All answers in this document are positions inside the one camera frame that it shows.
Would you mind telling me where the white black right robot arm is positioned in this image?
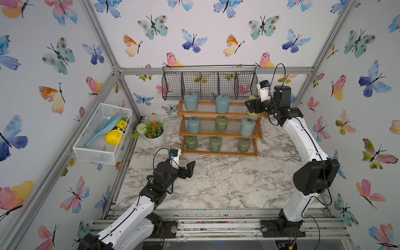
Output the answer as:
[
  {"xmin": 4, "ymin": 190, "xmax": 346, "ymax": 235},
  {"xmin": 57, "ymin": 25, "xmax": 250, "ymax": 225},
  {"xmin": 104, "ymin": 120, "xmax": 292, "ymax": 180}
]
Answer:
[{"xmin": 245, "ymin": 80, "xmax": 340, "ymax": 227}]

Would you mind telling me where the yellow bottle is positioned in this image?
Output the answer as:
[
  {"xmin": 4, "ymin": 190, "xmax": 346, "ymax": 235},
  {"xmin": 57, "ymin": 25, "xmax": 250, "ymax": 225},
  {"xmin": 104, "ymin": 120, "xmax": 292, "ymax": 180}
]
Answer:
[{"xmin": 105, "ymin": 119, "xmax": 127, "ymax": 146}]

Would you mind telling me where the green canister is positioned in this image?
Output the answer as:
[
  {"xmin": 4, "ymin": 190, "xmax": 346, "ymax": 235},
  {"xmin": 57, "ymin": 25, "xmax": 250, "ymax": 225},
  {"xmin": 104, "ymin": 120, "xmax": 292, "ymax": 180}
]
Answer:
[
  {"xmin": 215, "ymin": 116, "xmax": 229, "ymax": 132},
  {"xmin": 185, "ymin": 135, "xmax": 198, "ymax": 151},
  {"xmin": 209, "ymin": 136, "xmax": 222, "ymax": 153},
  {"xmin": 237, "ymin": 138, "xmax": 252, "ymax": 153}
]

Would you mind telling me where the white potted flower plant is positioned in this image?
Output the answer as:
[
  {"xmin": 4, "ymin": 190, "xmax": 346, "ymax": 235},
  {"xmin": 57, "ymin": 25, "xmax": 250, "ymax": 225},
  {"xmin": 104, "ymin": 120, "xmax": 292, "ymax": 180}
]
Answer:
[{"xmin": 130, "ymin": 120, "xmax": 165, "ymax": 147}]

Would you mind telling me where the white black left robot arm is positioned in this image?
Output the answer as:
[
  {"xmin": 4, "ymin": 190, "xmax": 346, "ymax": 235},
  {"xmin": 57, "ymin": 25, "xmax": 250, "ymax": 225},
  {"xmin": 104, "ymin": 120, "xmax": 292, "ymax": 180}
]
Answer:
[{"xmin": 78, "ymin": 160, "xmax": 196, "ymax": 250}]

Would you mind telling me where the white wire wall basket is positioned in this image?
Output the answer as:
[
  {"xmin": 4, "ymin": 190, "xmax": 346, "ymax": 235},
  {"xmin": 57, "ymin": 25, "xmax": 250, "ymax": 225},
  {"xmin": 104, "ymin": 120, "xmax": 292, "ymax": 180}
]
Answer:
[{"xmin": 73, "ymin": 103, "xmax": 132, "ymax": 165}]

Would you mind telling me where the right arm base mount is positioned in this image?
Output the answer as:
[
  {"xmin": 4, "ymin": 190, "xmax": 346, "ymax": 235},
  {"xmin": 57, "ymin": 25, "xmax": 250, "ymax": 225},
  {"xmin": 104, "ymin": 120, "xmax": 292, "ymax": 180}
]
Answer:
[{"xmin": 260, "ymin": 218, "xmax": 306, "ymax": 238}]

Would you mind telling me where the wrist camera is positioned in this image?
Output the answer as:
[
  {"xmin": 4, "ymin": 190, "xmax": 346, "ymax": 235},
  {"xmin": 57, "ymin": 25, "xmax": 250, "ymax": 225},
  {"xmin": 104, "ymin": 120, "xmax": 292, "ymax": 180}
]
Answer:
[
  {"xmin": 258, "ymin": 80, "xmax": 270, "ymax": 102},
  {"xmin": 169, "ymin": 149, "xmax": 181, "ymax": 169}
]

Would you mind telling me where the blue canister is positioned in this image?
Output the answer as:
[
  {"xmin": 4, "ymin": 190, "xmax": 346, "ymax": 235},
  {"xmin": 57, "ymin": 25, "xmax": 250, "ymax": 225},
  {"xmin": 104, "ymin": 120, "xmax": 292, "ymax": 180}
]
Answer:
[
  {"xmin": 187, "ymin": 116, "xmax": 201, "ymax": 134},
  {"xmin": 215, "ymin": 94, "xmax": 230, "ymax": 114},
  {"xmin": 184, "ymin": 91, "xmax": 199, "ymax": 111},
  {"xmin": 240, "ymin": 117, "xmax": 256, "ymax": 137}
]

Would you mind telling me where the yellow canister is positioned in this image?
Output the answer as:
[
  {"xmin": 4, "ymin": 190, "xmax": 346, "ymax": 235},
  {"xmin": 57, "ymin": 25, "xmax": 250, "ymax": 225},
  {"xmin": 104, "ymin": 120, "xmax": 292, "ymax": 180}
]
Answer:
[{"xmin": 246, "ymin": 95, "xmax": 260, "ymax": 117}]

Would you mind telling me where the green canister bottom right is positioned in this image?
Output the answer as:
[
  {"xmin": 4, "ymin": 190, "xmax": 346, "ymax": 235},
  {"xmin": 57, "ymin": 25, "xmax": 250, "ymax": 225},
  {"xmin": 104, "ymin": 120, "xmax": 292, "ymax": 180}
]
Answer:
[{"xmin": 237, "ymin": 138, "xmax": 252, "ymax": 153}]

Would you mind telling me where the black wire wall basket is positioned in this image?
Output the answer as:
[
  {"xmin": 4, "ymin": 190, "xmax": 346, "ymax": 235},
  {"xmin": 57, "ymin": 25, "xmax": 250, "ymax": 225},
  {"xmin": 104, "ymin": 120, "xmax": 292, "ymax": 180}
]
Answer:
[{"xmin": 159, "ymin": 65, "xmax": 258, "ymax": 101}]

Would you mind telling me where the aluminium front rail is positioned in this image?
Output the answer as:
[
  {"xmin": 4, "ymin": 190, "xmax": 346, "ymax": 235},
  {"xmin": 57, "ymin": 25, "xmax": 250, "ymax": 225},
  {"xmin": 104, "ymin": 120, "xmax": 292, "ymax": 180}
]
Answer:
[{"xmin": 87, "ymin": 209, "xmax": 351, "ymax": 243}]

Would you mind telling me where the light blue plastic scoop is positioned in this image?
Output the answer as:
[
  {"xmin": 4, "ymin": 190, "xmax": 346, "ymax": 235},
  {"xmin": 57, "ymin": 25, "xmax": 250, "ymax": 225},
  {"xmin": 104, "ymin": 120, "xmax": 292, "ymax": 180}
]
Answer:
[{"xmin": 84, "ymin": 114, "xmax": 123, "ymax": 148}]

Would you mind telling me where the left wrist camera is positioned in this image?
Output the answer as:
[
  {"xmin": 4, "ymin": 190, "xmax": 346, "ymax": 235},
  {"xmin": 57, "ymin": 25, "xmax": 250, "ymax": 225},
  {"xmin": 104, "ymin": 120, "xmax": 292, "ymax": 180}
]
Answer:
[{"xmin": 169, "ymin": 149, "xmax": 181, "ymax": 169}]

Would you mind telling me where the green canister bottom left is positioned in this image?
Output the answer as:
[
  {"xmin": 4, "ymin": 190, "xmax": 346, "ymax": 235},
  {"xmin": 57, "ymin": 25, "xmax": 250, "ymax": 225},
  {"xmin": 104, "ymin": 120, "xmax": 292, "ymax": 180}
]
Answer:
[{"xmin": 185, "ymin": 135, "xmax": 198, "ymax": 151}]

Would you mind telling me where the green canister bottom centre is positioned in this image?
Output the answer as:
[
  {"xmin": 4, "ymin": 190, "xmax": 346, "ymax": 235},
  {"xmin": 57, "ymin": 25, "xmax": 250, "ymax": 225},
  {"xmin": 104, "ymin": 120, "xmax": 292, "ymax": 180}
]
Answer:
[{"xmin": 209, "ymin": 136, "xmax": 222, "ymax": 153}]

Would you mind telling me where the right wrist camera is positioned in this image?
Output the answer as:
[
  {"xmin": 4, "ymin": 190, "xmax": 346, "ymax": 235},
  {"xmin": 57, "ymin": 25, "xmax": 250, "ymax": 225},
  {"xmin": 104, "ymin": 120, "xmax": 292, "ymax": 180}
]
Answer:
[{"xmin": 258, "ymin": 80, "xmax": 270, "ymax": 102}]

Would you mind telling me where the wooden three-tier shelf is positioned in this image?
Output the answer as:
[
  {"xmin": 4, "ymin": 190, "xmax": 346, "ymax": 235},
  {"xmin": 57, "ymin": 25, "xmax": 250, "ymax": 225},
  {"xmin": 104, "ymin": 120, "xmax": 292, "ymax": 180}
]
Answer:
[{"xmin": 177, "ymin": 100, "xmax": 267, "ymax": 157}]

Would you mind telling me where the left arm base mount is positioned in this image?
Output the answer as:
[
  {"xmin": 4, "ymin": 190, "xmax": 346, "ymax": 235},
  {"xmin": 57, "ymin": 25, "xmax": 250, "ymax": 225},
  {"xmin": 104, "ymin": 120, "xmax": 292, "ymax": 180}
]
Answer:
[{"xmin": 149, "ymin": 219, "xmax": 178, "ymax": 239}]

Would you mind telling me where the green canister middle centre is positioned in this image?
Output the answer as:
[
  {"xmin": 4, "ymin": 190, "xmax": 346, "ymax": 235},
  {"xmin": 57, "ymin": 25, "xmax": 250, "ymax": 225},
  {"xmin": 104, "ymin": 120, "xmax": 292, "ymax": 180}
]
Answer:
[{"xmin": 215, "ymin": 116, "xmax": 229, "ymax": 132}]

